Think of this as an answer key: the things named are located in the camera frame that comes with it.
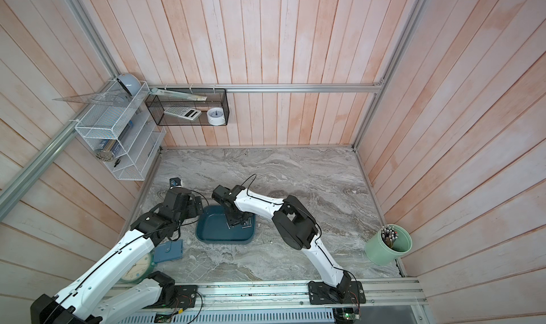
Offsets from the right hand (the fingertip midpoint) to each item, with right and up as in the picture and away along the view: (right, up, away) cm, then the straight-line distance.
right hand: (238, 219), depth 93 cm
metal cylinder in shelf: (-46, +28, -16) cm, 56 cm away
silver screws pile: (+5, -1, -3) cm, 6 cm away
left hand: (-18, +9, -13) cm, 23 cm away
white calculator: (-26, +49, +5) cm, 55 cm away
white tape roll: (-10, +46, +1) cm, 47 cm away
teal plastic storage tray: (-11, -2, -5) cm, 12 cm away
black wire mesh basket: (-25, +53, +8) cm, 60 cm away
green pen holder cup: (+56, -2, -21) cm, 60 cm away
